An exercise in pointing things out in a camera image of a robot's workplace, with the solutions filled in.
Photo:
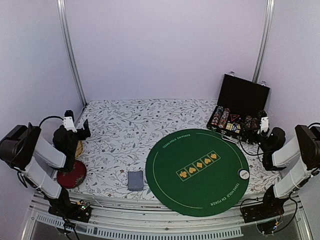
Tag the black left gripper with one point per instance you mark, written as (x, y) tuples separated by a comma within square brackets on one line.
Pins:
[(87, 133)]

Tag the white dealer button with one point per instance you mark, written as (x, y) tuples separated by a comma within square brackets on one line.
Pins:
[(244, 174)]

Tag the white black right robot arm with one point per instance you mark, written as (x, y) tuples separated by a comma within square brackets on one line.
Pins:
[(277, 153)]

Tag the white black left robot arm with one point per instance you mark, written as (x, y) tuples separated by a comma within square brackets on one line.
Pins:
[(24, 145)]

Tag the woven bamboo basket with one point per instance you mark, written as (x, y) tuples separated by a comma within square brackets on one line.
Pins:
[(79, 150)]

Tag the floral white table cloth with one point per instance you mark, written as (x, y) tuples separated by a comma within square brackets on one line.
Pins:
[(122, 135)]

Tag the red floral round cushion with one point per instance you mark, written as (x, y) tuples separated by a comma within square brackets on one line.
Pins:
[(73, 179)]

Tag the blue playing card deck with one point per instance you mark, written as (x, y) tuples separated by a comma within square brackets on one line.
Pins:
[(135, 181)]

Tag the round green poker mat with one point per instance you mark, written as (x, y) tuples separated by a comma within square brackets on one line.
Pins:
[(194, 172)]

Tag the black poker chip case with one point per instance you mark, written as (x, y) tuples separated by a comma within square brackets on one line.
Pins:
[(239, 109)]

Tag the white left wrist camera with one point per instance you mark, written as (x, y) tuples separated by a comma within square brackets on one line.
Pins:
[(69, 121)]

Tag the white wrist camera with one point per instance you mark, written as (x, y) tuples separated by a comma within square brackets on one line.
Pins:
[(69, 121), (263, 122)]

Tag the left aluminium frame post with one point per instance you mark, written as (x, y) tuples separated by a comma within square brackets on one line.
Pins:
[(61, 8)]

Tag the aluminium frame post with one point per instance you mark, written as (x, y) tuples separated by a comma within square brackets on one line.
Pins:
[(61, 8), (264, 40)]

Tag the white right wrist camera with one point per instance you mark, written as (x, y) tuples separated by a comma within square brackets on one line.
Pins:
[(263, 122)]

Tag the right aluminium frame post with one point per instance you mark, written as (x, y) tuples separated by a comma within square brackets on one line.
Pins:
[(264, 40)]

